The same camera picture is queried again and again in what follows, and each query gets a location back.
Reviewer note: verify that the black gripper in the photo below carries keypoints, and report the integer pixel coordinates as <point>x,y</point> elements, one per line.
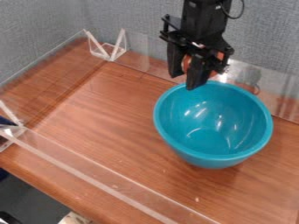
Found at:
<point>195,34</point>

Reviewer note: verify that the red toy mushroom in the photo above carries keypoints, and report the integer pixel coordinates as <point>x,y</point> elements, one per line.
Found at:
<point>186,63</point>

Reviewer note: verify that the blue plastic bowl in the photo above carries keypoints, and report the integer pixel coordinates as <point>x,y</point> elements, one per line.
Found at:
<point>215,125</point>

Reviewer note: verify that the clear acrylic back barrier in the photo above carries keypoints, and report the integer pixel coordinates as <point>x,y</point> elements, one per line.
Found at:
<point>274,87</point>

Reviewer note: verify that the clear acrylic barrier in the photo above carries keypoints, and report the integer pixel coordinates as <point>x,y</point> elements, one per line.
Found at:
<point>141,197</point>
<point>274,87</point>

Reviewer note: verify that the clear acrylic front barrier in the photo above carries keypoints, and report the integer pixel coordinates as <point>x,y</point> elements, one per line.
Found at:
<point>141,197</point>

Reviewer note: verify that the clear acrylic corner bracket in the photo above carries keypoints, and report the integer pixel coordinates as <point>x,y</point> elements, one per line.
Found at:
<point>105,50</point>

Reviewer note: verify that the clear acrylic left bracket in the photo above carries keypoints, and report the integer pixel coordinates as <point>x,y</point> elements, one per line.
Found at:
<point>8,121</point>

